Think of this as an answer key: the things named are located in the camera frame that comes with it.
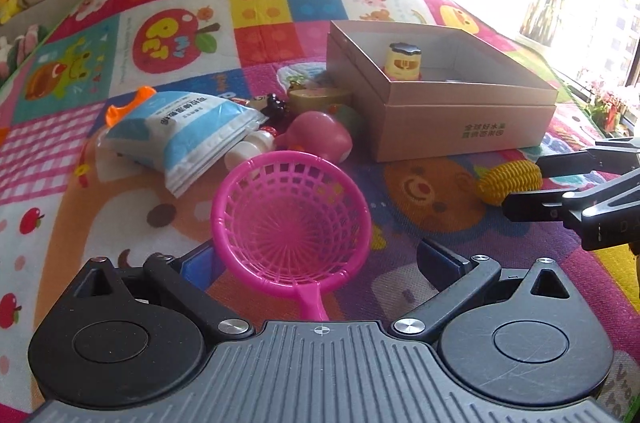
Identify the yellow toy corn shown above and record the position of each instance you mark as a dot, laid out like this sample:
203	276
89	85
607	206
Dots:
507	183

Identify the brown cardboard box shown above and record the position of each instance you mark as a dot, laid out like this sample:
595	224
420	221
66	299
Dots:
450	118

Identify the blue white refill pouch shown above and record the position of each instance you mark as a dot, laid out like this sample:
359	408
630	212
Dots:
185	128

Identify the colourful cartoon play mat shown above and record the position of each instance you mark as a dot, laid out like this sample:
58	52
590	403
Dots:
165	38

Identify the yellow plastic toy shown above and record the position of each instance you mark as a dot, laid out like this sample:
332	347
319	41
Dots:
315	100

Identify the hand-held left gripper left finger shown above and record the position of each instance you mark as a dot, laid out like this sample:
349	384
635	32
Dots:
202	264

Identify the white toy bottle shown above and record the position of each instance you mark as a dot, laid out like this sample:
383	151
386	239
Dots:
247	150

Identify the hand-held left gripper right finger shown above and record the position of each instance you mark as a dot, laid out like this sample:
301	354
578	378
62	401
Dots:
440	260

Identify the green plastic toy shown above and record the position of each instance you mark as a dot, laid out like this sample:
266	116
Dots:
347	120

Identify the small black toy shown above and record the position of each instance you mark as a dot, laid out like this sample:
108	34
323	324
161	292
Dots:
272	105

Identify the pink round toy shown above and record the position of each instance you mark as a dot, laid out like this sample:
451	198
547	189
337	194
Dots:
315	135

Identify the yellow toy bottle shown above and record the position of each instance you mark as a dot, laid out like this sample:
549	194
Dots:
402	63

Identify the pink plastic strainer scoop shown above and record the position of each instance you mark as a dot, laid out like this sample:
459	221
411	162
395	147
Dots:
295	223

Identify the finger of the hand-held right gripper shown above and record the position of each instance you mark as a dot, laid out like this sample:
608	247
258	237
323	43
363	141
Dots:
575	162
537	205

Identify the pink flowering plant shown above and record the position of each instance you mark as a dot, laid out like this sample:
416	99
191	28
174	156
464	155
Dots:
607	108

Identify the pink green plush toy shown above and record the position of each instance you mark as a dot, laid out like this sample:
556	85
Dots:
20	50

